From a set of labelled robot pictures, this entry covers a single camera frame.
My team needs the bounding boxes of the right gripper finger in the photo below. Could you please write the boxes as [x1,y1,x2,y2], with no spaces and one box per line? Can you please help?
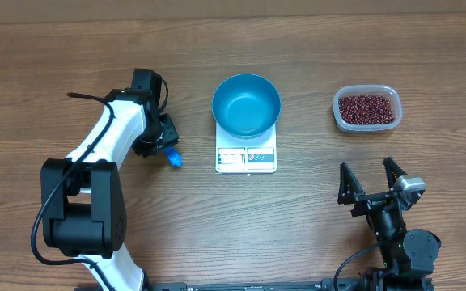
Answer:
[337,162,365,202]
[383,157,407,188]

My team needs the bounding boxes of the blue plastic measuring scoop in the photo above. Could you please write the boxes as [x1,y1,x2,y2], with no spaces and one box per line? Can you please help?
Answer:
[163,146,183,167]

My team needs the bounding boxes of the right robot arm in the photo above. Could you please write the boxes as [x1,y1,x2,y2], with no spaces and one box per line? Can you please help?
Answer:
[332,157,442,290]

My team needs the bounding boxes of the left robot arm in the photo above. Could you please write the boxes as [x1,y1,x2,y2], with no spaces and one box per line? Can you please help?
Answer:
[30,86,183,290]

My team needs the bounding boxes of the white digital kitchen scale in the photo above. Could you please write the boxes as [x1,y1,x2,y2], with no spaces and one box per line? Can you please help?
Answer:
[215,124,277,174]

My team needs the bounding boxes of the blue metal bowl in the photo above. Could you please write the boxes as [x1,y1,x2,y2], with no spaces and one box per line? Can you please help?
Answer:
[211,74,282,139]

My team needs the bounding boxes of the red adzuki beans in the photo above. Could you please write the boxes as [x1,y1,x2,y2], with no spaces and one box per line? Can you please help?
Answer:
[338,95,395,125]

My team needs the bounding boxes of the clear plastic food container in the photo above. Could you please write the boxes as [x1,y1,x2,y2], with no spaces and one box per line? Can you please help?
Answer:
[333,85,403,133]

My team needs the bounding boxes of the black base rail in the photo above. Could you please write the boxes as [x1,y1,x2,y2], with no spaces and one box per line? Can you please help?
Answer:
[142,278,434,291]

